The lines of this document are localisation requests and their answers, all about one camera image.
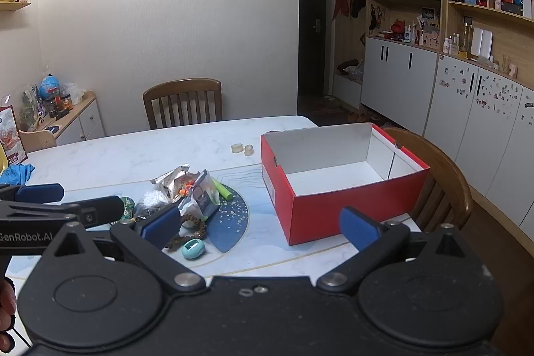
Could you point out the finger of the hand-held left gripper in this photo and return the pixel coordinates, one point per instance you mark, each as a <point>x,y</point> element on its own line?
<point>39,193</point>
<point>100,210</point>

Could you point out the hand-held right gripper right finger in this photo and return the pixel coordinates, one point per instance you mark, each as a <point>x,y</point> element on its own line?
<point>358,229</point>

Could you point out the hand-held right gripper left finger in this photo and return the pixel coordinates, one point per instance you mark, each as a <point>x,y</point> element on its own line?
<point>160,224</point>

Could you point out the bag of black beads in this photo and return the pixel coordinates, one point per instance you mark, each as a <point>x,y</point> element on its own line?
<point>146,211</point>

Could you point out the brown-trimmed plush toy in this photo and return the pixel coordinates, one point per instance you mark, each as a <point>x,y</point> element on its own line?
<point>177,242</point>

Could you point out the green white fish plush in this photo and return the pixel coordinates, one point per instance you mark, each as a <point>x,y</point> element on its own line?
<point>127,208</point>

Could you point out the bag of white beads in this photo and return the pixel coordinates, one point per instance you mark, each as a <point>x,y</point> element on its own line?
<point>154,197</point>

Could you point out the teal egg-shaped gadget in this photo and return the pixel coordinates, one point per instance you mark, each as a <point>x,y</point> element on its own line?
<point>194,249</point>

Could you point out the red cardboard box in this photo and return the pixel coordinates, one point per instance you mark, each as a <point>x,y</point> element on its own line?
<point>317,214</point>

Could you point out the gold foil snack packet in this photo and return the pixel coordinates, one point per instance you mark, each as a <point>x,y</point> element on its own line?
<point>173,178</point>

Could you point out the white grey-blue pouch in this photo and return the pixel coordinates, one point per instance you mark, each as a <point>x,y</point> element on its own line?
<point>204,197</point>

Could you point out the bright green tube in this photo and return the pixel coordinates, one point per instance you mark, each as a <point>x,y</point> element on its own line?
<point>223,191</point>

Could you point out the person's left hand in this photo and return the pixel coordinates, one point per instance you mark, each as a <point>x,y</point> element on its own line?
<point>6,299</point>

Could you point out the blue cloth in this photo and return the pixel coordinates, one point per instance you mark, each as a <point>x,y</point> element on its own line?
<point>16,173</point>

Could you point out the small light wooden chair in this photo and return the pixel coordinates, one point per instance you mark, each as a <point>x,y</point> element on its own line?
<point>37,139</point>

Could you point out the red snack bag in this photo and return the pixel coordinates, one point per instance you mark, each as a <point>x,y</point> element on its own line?
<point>10,139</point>

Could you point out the low white sideboard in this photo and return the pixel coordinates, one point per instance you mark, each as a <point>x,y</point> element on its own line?
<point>89,122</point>

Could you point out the light wooden curved-back chair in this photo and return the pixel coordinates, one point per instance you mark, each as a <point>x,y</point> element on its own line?
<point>442,168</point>

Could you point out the beige round roll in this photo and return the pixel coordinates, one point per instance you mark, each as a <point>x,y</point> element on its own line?
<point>237,148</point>
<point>248,150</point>

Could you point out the clear plastic bag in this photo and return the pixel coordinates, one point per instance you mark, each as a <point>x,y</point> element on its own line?
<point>76,91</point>

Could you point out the blue globe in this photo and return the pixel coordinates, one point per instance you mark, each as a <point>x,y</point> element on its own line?
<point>50,85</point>

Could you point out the dark wooden slat-back chair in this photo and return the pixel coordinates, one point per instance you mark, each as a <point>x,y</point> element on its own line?
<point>183,85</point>

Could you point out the grey crumpled plastic bag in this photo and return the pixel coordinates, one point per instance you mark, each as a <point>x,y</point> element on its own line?
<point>355,70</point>

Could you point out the yellow liquid bottle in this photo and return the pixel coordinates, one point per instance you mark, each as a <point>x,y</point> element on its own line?
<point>465,41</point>

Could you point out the white flat panel device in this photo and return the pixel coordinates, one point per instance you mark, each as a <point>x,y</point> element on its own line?
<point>482,43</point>

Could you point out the red hanging cloth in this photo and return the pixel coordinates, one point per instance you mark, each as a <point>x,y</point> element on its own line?
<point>342,3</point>

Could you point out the black hanging bag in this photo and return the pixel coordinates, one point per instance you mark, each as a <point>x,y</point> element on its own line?
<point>357,2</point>

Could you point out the dark door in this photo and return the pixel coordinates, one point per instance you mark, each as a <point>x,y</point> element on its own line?
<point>311,5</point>

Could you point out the wooden wall shelf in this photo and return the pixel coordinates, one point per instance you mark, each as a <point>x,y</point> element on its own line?
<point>14,5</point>

